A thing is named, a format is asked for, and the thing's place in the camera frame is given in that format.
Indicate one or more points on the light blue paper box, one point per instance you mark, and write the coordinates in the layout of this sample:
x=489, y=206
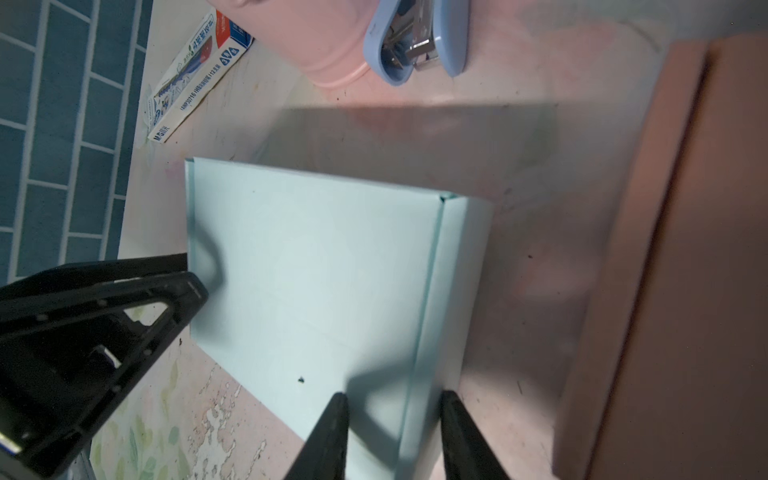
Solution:
x=321, y=284

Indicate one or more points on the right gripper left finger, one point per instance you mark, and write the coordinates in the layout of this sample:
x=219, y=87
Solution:
x=324, y=453

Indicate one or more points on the small blue stapler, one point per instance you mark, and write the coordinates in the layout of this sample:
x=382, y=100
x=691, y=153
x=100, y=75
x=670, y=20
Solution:
x=408, y=36

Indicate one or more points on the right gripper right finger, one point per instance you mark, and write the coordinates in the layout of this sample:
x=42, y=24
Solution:
x=466, y=453

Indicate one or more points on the pink pencil cup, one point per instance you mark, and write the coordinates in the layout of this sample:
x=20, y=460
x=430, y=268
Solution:
x=322, y=38

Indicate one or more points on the orange paper box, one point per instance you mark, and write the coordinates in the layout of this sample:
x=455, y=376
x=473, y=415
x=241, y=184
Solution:
x=669, y=380

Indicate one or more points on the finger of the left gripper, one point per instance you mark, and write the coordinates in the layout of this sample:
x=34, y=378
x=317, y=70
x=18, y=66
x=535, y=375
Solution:
x=79, y=275
x=70, y=357

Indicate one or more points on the white pen box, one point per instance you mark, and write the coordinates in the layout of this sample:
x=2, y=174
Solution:
x=217, y=44

